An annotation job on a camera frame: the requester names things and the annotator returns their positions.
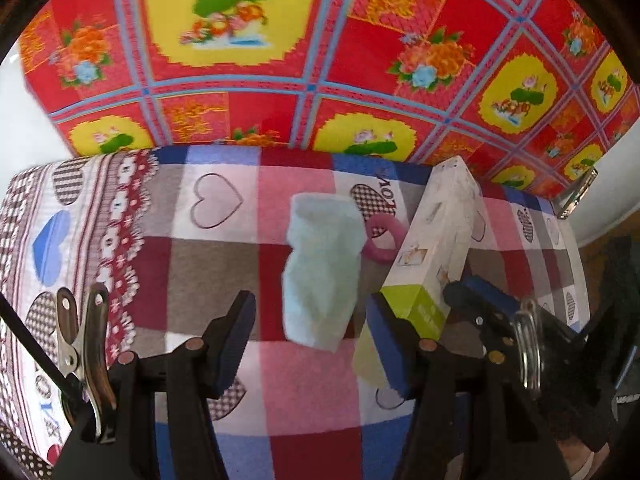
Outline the metal spring clip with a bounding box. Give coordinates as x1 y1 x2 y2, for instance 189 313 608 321
514 297 545 403
56 282 117 443

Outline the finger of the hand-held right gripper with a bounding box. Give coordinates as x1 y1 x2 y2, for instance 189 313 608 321
461 274 587 357
443 279 507 357

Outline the teal wet wipes pack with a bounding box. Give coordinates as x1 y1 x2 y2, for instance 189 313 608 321
281 192 364 353

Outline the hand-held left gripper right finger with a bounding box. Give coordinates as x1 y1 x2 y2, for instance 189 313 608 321
366 291 568 480

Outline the checkered heart print bedsheet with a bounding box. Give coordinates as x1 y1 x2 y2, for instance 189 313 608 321
0 147 591 480

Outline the white and green long box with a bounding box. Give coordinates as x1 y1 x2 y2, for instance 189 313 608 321
351 156 482 392

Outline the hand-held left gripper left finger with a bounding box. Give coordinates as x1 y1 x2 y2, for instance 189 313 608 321
52 289 258 480

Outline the red floral printed cloth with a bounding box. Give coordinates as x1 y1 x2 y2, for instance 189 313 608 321
20 0 640 201

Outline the brown polka dot cloth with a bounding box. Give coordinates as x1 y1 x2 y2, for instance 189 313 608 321
0 417 56 480

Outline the pale pink plastic ring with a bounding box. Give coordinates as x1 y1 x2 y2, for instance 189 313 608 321
364 212 409 267

